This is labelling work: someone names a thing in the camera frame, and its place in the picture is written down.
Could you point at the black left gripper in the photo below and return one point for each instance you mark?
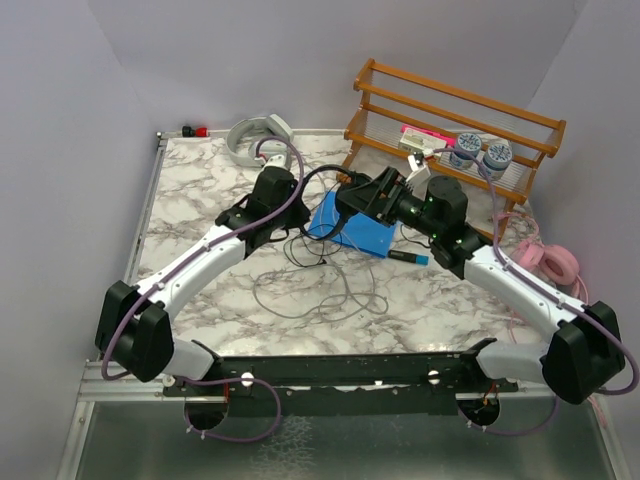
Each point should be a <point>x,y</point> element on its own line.
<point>301,215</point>

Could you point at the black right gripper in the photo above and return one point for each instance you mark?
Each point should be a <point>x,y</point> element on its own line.
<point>368,199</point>

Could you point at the black headphones with cable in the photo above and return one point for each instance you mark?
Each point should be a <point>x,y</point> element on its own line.
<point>314,248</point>

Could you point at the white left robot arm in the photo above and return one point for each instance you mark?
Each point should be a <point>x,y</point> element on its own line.
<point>134,329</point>

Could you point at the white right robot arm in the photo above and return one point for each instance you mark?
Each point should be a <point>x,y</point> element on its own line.
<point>580,349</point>

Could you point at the blue plastic board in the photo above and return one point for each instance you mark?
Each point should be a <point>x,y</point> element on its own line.
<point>360,232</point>

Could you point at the white green cardboard box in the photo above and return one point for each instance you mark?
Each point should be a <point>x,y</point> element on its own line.
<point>419,141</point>

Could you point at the blue black marker pen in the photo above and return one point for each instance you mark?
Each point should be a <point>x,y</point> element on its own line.
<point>408,257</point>

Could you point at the blue white jar left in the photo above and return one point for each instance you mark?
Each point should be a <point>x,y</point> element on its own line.
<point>466,148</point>

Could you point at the blue white jar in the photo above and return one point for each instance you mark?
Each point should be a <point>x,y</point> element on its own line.
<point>496,159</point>
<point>466,148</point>

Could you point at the blue white jar right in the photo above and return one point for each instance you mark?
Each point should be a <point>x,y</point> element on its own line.
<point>496,159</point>

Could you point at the wooden two-tier rack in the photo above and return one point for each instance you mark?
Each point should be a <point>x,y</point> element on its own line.
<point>392,98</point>

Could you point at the red black emergency button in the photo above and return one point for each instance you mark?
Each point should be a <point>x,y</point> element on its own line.
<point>188,131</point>

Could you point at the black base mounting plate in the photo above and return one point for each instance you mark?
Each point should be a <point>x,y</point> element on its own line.
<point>340,385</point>

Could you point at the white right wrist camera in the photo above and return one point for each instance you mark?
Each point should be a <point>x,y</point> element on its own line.
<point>419,166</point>

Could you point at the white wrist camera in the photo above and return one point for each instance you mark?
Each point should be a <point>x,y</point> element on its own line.
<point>419,166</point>
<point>279,160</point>

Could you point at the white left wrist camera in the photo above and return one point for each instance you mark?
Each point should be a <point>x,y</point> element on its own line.
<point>279,160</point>

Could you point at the grey white headphones with cable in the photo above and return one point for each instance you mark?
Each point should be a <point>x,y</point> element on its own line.
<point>242,142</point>

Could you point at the pink headphones with cable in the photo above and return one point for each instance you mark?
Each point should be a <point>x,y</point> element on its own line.
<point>561,267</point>

